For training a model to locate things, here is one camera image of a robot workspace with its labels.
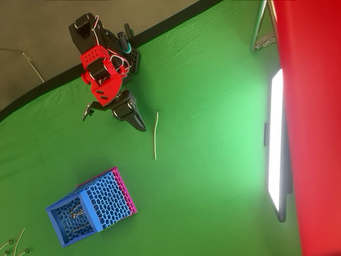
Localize green table cloth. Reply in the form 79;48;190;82
0;0;303;256

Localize chrome tube stand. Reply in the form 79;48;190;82
249;0;278;54

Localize thin white stick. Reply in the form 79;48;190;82
153;111;161;161

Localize thin grey metal rod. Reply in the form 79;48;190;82
0;47;45;83

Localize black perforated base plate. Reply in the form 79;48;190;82
125;45;141;76

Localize blue and magenta mesh basket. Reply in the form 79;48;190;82
45;166;139;248

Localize black clamp with teal ring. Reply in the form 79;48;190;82
117;23;133;55

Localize sticks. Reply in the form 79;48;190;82
13;227;27;254

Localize black LED light panel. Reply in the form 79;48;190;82
263;68;294;223

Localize red blurred mount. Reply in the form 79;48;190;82
271;0;341;256

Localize gripper camera board on bracket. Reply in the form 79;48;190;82
82;101;109;122

